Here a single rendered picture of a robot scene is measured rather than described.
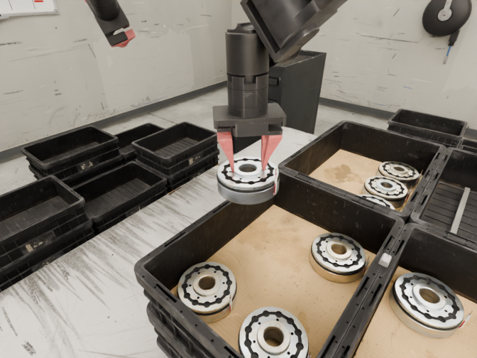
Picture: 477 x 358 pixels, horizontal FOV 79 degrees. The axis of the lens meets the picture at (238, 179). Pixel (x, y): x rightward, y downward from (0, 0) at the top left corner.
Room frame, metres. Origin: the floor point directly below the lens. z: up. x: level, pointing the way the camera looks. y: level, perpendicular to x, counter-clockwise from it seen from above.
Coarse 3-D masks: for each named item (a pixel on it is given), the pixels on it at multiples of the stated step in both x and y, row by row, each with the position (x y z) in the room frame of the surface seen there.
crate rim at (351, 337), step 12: (408, 228) 0.39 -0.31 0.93; (420, 228) 0.39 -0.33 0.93; (444, 240) 0.36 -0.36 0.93; (456, 240) 0.36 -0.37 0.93; (396, 252) 0.34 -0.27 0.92; (468, 252) 0.33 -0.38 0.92; (384, 276) 0.28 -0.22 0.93; (372, 288) 0.26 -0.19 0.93; (372, 300) 0.25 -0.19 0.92; (360, 312) 0.22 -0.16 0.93; (360, 324) 0.21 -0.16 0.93; (348, 336) 0.19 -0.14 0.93; (348, 348) 0.18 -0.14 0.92
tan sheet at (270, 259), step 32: (256, 224) 0.50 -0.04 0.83; (288, 224) 0.50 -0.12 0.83; (224, 256) 0.41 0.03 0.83; (256, 256) 0.41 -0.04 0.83; (288, 256) 0.41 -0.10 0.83; (256, 288) 0.33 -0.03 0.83; (288, 288) 0.33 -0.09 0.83; (320, 288) 0.33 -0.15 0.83; (352, 288) 0.33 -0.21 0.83; (224, 320) 0.27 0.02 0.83; (320, 320) 0.27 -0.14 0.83
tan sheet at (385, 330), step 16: (400, 272) 0.37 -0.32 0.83; (384, 304) 0.30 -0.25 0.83; (464, 304) 0.30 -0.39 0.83; (384, 320) 0.27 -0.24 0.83; (400, 320) 0.27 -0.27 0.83; (368, 336) 0.25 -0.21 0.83; (384, 336) 0.25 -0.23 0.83; (400, 336) 0.25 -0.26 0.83; (416, 336) 0.25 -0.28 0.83; (464, 336) 0.25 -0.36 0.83; (368, 352) 0.22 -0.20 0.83; (384, 352) 0.22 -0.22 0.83; (400, 352) 0.22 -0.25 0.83; (416, 352) 0.22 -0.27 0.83; (432, 352) 0.22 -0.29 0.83; (448, 352) 0.22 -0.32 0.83; (464, 352) 0.22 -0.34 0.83
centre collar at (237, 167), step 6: (240, 162) 0.43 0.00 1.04; (246, 162) 0.42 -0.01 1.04; (252, 162) 0.42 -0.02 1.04; (234, 168) 0.40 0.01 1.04; (240, 168) 0.41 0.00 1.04; (258, 168) 0.40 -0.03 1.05; (240, 174) 0.39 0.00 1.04; (246, 174) 0.38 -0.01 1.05; (252, 174) 0.38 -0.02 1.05; (258, 174) 0.39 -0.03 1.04
